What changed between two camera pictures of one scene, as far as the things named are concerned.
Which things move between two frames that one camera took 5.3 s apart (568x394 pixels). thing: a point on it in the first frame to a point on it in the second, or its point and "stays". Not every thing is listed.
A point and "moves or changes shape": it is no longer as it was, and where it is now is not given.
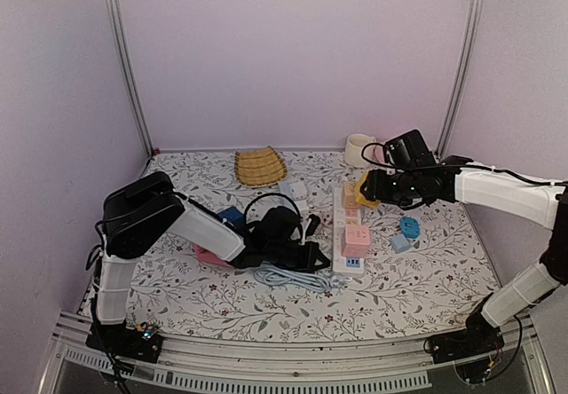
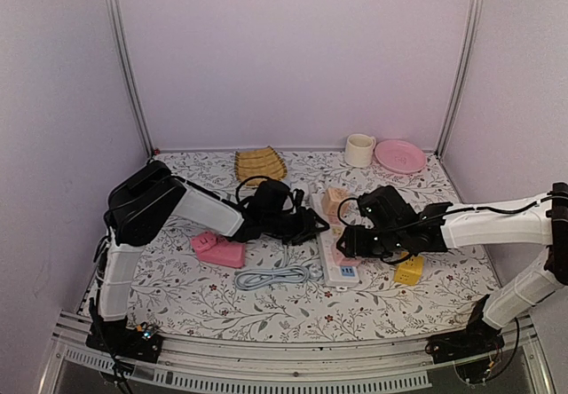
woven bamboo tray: (259, 167) stays
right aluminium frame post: (469, 39) stays
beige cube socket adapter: (350, 195) to (332, 198)
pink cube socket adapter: (356, 240) moves or changes shape
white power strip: (342, 265) to (334, 272)
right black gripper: (377, 188) to (354, 246)
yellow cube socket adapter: (363, 200) moves or changes shape
